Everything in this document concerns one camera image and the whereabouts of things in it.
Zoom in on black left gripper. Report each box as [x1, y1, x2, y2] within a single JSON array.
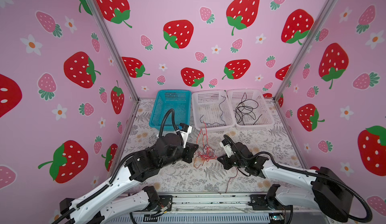
[[159, 141, 200, 171]]

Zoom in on red cable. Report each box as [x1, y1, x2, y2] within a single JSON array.
[[192, 122, 239, 194]]

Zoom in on blue cable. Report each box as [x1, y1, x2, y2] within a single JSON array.
[[198, 95, 227, 128]]

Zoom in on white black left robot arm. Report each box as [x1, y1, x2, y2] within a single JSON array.
[[54, 108, 199, 224]]

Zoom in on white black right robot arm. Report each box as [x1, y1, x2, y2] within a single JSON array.
[[217, 135, 373, 223]]

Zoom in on white middle plastic basket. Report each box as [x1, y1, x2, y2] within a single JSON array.
[[192, 90, 235, 132]]

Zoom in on white plastic basket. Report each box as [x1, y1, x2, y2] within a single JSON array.
[[192, 90, 235, 132], [227, 89, 274, 131]]

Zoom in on teal plastic basket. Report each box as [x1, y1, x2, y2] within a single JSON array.
[[149, 89, 192, 130]]

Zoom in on white right plastic basket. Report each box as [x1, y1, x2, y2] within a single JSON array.
[[227, 89, 274, 131]]

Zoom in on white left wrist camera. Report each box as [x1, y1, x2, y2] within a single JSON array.
[[180, 123, 193, 148]]

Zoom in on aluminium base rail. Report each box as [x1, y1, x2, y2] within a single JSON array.
[[101, 192, 334, 224]]

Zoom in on aluminium left corner post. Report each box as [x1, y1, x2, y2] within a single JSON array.
[[85, 0, 139, 102]]

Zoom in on aluminium corner post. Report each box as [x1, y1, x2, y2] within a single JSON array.
[[85, 0, 139, 102], [273, 0, 339, 103]]

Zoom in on aluminium right corner post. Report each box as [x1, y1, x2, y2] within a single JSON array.
[[273, 0, 339, 103]]

